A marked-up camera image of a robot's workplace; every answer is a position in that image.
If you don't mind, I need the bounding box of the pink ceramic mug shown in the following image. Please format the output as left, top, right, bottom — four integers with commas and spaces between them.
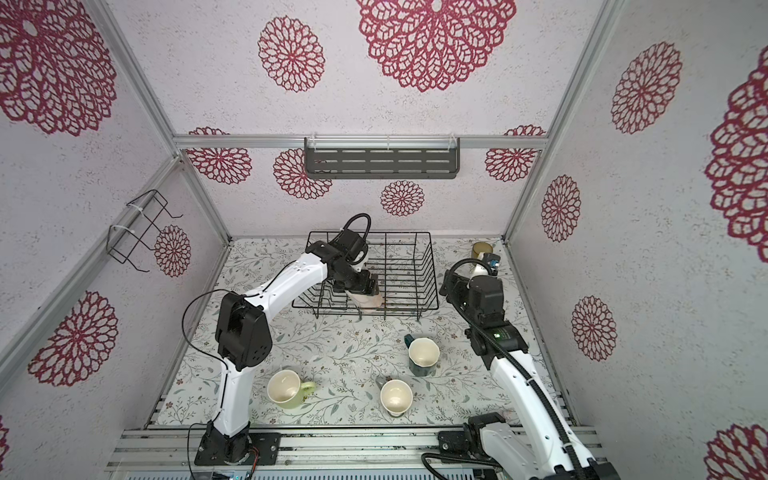
347, 285, 384, 311

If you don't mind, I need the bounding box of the black wire dish rack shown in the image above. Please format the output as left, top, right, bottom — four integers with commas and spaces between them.
292, 231, 439, 318

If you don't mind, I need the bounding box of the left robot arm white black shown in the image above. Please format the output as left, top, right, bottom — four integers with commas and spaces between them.
201, 241, 380, 450

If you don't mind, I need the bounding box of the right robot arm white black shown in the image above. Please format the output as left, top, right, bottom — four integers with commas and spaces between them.
439, 254, 619, 479

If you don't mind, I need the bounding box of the dark green mug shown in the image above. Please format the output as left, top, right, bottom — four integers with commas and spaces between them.
404, 334, 441, 377

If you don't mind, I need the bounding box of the light green mug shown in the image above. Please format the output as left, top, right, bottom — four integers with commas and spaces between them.
267, 369, 316, 409

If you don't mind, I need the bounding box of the grey cream mug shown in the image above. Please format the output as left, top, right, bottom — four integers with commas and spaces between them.
375, 376, 414, 418

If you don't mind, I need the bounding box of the grey wall shelf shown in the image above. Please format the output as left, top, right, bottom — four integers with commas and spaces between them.
303, 138, 461, 180

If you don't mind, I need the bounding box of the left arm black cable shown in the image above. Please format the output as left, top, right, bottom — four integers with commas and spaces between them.
181, 287, 235, 373

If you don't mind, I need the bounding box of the aluminium front rail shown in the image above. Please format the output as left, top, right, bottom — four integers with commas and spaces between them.
106, 425, 605, 479

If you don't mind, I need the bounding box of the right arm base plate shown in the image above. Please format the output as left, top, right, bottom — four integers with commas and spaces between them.
437, 413, 506, 461

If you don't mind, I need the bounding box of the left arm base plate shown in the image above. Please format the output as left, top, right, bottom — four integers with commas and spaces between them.
193, 428, 282, 466

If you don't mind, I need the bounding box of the black wire wall holder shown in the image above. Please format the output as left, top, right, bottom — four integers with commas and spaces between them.
105, 189, 183, 273

